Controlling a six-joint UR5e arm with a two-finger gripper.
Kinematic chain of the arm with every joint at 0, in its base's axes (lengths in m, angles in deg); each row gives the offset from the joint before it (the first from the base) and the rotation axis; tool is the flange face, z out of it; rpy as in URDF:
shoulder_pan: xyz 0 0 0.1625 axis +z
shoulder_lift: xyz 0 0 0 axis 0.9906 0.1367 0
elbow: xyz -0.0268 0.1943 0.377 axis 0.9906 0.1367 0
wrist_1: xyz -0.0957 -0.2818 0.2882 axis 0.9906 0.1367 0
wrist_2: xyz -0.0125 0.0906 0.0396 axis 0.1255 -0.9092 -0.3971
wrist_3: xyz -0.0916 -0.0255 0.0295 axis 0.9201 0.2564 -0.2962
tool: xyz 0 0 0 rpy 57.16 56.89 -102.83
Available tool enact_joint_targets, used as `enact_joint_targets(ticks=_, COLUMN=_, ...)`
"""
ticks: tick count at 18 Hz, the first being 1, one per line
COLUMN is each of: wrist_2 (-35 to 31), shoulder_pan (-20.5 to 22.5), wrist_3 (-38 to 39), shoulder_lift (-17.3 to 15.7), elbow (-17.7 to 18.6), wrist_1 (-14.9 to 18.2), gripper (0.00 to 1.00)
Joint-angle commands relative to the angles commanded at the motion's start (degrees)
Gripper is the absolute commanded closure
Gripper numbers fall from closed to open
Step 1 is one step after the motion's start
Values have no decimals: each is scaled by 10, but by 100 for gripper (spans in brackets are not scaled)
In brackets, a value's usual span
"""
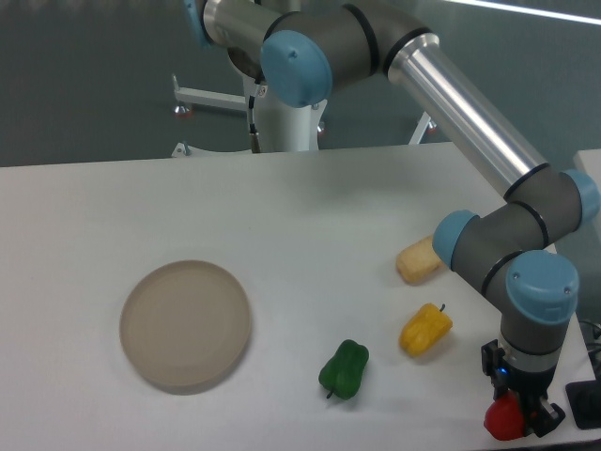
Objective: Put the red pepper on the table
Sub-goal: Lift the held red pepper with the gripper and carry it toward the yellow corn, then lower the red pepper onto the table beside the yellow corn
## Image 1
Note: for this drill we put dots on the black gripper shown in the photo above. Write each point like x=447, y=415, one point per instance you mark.
x=528, y=377

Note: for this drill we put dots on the red bell pepper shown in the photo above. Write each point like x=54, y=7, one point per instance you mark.
x=504, y=419

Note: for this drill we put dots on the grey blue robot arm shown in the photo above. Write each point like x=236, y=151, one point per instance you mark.
x=504, y=256

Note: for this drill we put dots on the yellow bell pepper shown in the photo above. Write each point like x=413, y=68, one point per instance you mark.
x=425, y=329

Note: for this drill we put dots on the green bell pepper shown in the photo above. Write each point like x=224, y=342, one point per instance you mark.
x=342, y=375

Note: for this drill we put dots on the black device at edge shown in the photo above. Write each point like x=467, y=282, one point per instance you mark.
x=584, y=400

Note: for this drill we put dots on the beige bread loaf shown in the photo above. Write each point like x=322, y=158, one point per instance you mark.
x=417, y=261

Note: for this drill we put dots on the beige round plate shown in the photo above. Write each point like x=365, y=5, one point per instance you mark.
x=184, y=326

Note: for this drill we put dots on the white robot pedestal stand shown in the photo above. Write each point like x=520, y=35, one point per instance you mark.
x=272, y=126

